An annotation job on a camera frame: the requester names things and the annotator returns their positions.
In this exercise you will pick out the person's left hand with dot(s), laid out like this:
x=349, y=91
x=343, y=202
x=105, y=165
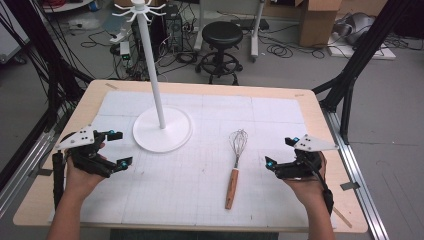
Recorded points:
x=78, y=181

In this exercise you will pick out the aluminium rail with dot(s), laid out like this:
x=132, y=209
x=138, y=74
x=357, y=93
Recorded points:
x=358, y=173
x=23, y=170

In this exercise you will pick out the black round stool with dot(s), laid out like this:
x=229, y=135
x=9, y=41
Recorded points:
x=221, y=33

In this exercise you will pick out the large cardboard box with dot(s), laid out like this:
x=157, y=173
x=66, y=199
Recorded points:
x=318, y=23

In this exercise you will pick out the white flat board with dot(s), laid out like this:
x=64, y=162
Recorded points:
x=383, y=52

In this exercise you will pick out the white power adapter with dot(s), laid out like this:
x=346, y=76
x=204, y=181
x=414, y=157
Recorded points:
x=125, y=50

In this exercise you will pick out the black flat box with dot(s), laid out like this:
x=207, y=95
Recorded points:
x=250, y=24

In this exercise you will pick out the person's right hand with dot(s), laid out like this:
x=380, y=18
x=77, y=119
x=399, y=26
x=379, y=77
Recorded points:
x=310, y=191

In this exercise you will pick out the white metal stand leg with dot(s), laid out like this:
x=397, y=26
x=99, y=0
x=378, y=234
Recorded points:
x=199, y=26
x=257, y=30

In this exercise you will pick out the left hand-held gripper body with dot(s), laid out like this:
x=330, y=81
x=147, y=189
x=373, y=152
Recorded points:
x=85, y=156

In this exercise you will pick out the white hook stand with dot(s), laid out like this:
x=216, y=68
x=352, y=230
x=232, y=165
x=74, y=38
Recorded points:
x=162, y=131

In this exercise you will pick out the grey plastic device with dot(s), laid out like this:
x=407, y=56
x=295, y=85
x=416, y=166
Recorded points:
x=358, y=25

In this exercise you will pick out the black computer tower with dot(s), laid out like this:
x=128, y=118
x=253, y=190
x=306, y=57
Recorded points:
x=173, y=28

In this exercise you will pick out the black metal frame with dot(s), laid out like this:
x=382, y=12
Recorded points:
x=50, y=76
x=361, y=53

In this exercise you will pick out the grey tape strip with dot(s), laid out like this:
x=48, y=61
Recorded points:
x=45, y=172
x=350, y=186

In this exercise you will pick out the beige tape strip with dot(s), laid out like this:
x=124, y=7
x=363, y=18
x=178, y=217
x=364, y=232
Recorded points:
x=111, y=86
x=299, y=95

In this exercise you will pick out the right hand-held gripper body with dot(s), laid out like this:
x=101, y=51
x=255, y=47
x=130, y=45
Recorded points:
x=300, y=168

